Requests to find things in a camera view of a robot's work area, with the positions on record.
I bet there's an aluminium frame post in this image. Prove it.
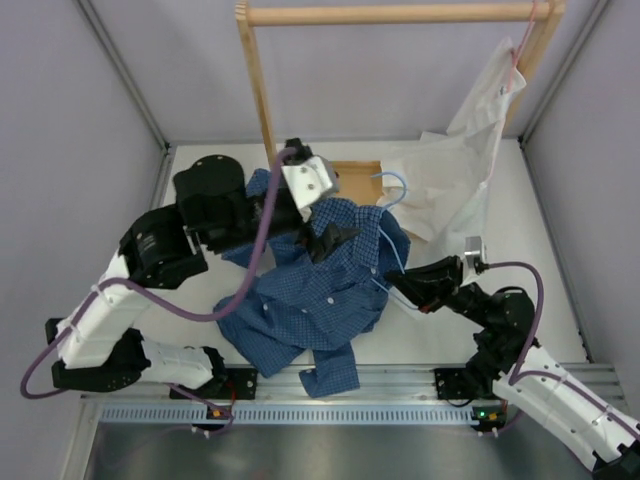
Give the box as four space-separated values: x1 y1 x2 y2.
73 0 170 192
517 0 626 146

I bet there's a blue checked shirt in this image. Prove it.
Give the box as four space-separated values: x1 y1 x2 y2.
217 198 410 398

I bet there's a blue wire hanger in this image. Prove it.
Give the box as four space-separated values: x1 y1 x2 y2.
368 171 421 311

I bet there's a white shirt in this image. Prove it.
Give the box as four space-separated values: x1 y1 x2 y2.
378 38 526 268

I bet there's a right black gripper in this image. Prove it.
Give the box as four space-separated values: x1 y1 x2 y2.
384 254 493 329

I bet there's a wooden clothes rack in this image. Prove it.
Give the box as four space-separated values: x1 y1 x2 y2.
234 0 568 241

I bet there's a right aluminium frame post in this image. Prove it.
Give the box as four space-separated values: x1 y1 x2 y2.
517 0 626 146

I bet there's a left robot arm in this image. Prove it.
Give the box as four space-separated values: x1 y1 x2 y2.
46 146 354 399

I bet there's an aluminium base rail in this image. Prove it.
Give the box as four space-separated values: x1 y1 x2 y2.
82 363 624 401

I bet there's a pink wire hanger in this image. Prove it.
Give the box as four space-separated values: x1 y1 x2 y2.
487 0 540 179

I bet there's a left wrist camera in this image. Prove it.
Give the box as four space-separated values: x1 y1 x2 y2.
281 155 340 222

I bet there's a grey slotted cable duct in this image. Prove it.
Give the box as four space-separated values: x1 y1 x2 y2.
100 402 479 426

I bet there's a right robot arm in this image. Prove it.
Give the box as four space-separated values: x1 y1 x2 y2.
384 256 639 479

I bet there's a left aluminium frame post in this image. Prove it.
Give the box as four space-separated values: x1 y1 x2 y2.
73 0 170 192

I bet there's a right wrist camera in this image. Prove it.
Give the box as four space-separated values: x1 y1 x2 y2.
463 236 488 277

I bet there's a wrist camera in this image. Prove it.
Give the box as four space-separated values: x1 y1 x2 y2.
281 155 340 222
463 236 488 277

